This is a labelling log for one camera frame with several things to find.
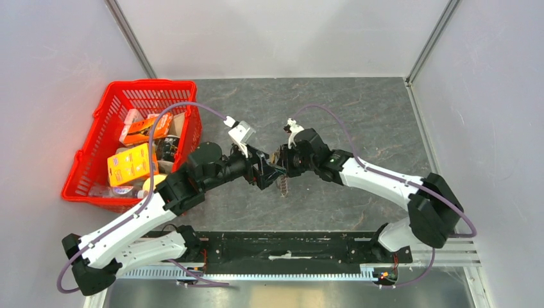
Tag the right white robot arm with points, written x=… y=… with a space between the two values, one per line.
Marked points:
x=433 y=210

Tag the yellow orange box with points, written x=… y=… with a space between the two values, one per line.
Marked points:
x=131 y=165

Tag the dark jar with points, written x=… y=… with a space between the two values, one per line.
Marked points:
x=167 y=147

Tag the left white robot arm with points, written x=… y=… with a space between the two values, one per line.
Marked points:
x=95 y=260

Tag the yellow round sponge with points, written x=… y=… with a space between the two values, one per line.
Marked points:
x=150 y=184

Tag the clear plastic bottle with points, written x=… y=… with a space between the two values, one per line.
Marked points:
x=101 y=191

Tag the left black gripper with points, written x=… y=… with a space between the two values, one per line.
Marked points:
x=266 y=170

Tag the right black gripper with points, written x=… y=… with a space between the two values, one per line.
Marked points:
x=284 y=160

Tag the aluminium rail frame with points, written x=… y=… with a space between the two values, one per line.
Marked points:
x=450 y=277

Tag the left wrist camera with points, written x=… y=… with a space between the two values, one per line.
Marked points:
x=240 y=132

